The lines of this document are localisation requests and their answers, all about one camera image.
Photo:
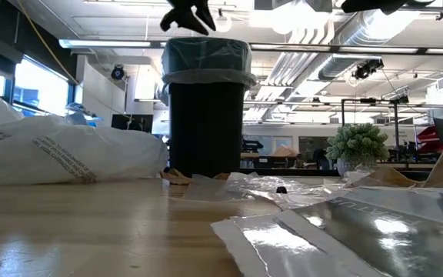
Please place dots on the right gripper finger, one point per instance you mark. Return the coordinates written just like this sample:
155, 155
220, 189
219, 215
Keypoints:
183, 15
205, 13

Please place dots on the black trash bin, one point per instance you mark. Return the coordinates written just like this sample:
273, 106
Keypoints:
206, 127

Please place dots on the small brown paper scrap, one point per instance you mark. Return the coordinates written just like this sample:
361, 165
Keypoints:
177, 177

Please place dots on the clear plastic wrapper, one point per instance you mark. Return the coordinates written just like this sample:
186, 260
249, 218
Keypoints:
252, 188

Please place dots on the silver foil packaging sheets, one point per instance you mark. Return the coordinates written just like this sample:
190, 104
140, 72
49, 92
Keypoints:
360, 238

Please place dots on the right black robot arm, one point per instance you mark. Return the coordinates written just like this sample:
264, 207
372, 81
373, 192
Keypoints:
379, 4

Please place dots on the black background robot arm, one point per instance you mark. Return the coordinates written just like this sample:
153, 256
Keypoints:
252, 145

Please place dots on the white printed plastic bag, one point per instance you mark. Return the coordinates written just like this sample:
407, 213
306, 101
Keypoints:
52, 154

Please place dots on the round white ceiling lamp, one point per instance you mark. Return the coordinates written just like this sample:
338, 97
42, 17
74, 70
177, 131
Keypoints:
220, 13

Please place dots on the long ceiling light bar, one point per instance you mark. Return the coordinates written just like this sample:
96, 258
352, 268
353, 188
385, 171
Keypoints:
102, 43

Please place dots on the black computer monitor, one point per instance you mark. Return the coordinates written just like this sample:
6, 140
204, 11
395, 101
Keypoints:
123, 122

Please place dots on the blue plastic object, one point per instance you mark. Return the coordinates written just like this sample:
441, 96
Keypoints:
76, 117

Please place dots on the small black cap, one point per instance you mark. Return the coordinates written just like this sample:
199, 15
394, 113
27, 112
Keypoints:
281, 190

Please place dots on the potted green succulent plant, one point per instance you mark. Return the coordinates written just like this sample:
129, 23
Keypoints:
356, 144

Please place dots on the dark ceiling fixture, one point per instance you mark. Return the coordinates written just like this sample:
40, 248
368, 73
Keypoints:
429, 7

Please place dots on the silver ventilation duct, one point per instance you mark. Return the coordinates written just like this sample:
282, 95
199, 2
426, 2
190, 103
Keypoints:
360, 27

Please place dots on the black ceiling track camera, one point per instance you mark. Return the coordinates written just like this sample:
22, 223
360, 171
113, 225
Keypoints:
367, 69

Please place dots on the black metal station frame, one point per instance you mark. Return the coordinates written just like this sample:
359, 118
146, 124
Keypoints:
396, 127

